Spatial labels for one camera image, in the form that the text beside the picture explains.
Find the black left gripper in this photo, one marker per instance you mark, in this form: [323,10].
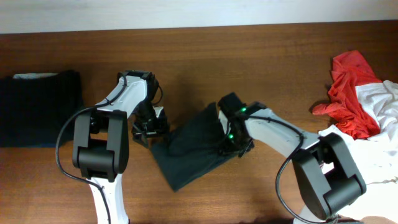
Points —
[148,128]

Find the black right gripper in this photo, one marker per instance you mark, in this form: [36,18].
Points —
[234,146]

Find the dark green t-shirt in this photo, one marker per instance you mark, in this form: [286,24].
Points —
[193,149]

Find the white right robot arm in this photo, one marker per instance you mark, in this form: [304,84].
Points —
[327,175]

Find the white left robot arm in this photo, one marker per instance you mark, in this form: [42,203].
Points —
[102,136]

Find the red shirt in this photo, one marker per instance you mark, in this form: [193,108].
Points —
[349,70]

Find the folded black shirt stack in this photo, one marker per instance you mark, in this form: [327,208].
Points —
[33,111]

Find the grey folded cloth under stack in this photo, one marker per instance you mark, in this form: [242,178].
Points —
[29,76]

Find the white shirt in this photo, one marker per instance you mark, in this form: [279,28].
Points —
[376,156]

